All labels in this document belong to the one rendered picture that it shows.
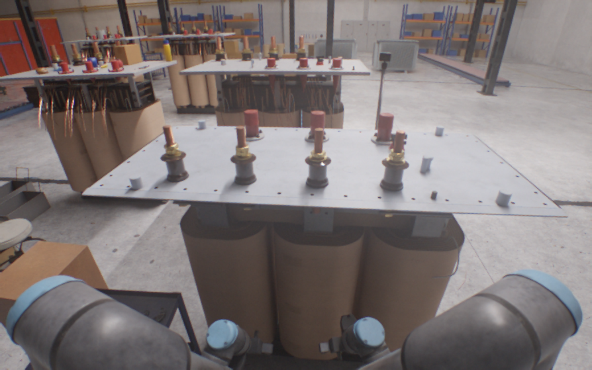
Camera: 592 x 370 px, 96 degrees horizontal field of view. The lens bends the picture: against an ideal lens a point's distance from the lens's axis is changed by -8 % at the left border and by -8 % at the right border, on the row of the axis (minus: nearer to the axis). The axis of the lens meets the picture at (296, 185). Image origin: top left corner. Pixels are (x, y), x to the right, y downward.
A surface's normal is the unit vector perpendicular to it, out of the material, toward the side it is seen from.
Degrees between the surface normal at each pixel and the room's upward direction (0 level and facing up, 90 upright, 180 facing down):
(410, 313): 90
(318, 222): 90
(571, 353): 0
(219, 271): 90
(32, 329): 45
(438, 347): 53
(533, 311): 15
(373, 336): 19
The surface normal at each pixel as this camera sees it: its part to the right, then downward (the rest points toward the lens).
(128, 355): 0.56, -0.44
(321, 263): -0.09, 0.50
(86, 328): 0.11, -0.69
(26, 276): 0.00, -0.87
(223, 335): -0.14, -0.67
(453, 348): -0.68, -0.45
